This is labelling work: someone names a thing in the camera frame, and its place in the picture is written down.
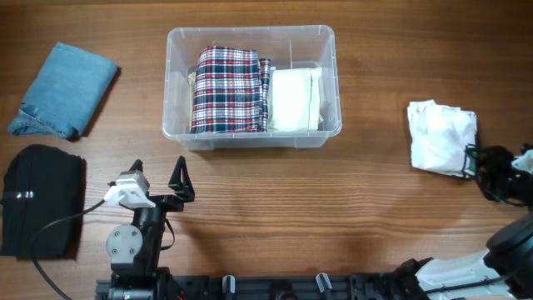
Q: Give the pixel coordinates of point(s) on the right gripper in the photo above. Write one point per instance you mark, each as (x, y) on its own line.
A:
(497, 160)

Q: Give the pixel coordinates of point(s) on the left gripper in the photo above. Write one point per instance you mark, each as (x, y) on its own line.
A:
(184, 191)

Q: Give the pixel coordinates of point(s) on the white t-shirt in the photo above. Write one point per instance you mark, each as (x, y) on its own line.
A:
(439, 135)

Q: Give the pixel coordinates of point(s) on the plaid flannel cloth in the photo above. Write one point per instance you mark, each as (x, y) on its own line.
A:
(231, 89)

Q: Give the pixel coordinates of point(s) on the black garment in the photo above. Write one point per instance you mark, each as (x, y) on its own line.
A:
(42, 184)

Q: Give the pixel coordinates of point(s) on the cream cloth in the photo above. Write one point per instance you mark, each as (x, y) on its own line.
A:
(294, 100)

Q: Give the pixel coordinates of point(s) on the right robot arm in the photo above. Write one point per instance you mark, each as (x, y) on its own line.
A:
(505, 266)

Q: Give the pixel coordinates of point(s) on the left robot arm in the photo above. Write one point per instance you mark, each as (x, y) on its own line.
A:
(135, 248)

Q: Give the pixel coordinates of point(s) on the clear plastic storage container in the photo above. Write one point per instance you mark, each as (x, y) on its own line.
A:
(305, 46)

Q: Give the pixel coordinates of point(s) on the folded blue denim jeans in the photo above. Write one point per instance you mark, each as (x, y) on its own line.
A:
(65, 94)

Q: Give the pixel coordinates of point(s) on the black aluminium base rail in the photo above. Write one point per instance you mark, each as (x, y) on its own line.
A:
(359, 286)

